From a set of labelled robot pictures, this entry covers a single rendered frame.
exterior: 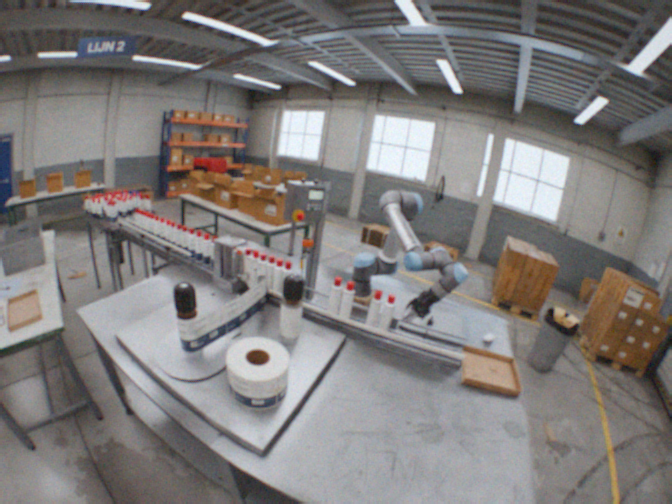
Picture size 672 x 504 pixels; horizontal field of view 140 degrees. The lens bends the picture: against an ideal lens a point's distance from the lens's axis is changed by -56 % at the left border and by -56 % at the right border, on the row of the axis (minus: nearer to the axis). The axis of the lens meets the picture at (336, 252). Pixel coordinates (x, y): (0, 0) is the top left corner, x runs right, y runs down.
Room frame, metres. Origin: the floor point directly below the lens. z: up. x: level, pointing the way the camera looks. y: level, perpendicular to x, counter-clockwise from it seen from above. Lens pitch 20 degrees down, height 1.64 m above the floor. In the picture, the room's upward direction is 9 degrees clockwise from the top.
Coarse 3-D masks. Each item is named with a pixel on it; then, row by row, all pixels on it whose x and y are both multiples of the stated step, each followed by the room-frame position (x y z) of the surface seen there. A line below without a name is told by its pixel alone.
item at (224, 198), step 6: (216, 180) 3.37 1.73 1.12; (222, 180) 3.46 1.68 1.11; (228, 180) 3.56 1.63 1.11; (240, 180) 3.61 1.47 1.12; (216, 186) 3.31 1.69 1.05; (222, 186) 3.20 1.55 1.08; (228, 186) 3.56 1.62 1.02; (234, 186) 3.57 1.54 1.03; (216, 192) 3.35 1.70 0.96; (222, 192) 3.28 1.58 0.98; (228, 192) 3.23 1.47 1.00; (216, 198) 3.35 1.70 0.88; (222, 198) 3.28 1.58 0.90; (228, 198) 3.22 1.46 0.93; (234, 198) 3.25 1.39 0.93; (216, 204) 3.34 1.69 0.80; (222, 204) 3.28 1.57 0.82; (228, 204) 3.22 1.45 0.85; (234, 204) 3.28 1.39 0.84
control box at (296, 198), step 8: (288, 184) 1.29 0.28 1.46; (296, 184) 1.24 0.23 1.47; (304, 184) 1.26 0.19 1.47; (312, 184) 1.29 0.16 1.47; (288, 192) 1.28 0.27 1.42; (296, 192) 1.23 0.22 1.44; (304, 192) 1.25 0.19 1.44; (288, 200) 1.27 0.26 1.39; (296, 200) 1.23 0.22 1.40; (304, 200) 1.26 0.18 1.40; (312, 200) 1.28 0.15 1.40; (320, 200) 1.31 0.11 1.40; (288, 208) 1.26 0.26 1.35; (296, 208) 1.24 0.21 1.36; (304, 208) 1.26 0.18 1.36; (288, 216) 1.25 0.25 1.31; (304, 216) 1.26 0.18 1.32; (312, 216) 1.29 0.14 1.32; (320, 216) 1.32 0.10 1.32
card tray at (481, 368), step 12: (468, 348) 1.03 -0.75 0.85; (468, 360) 0.95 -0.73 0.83; (480, 360) 0.96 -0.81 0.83; (492, 360) 0.96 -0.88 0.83; (504, 360) 0.95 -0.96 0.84; (468, 372) 0.87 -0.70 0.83; (480, 372) 0.87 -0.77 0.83; (492, 372) 0.87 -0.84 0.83; (504, 372) 0.87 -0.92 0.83; (516, 372) 0.83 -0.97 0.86; (468, 384) 0.79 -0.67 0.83; (480, 384) 0.77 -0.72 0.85; (492, 384) 0.75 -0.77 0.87; (504, 384) 0.78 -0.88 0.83; (516, 384) 0.77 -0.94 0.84
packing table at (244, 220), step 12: (192, 204) 3.53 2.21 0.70; (204, 204) 3.32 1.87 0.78; (216, 216) 4.29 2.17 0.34; (228, 216) 2.96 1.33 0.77; (240, 216) 2.98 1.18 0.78; (216, 228) 4.30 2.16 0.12; (252, 228) 2.79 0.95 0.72; (264, 228) 2.67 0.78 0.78; (276, 228) 2.73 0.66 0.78; (288, 228) 2.86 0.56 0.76; (300, 228) 3.12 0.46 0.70; (264, 240) 2.67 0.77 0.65
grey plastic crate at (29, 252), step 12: (12, 228) 0.99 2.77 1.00; (24, 228) 1.10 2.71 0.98; (36, 228) 1.21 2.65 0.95; (12, 240) 0.96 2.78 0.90; (24, 240) 1.08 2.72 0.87; (36, 240) 0.95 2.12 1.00; (0, 252) 0.66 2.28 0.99; (12, 252) 0.75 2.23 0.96; (24, 252) 0.84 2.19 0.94; (36, 252) 0.94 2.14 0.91; (12, 264) 0.73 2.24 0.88; (24, 264) 0.82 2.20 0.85; (36, 264) 0.91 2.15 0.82
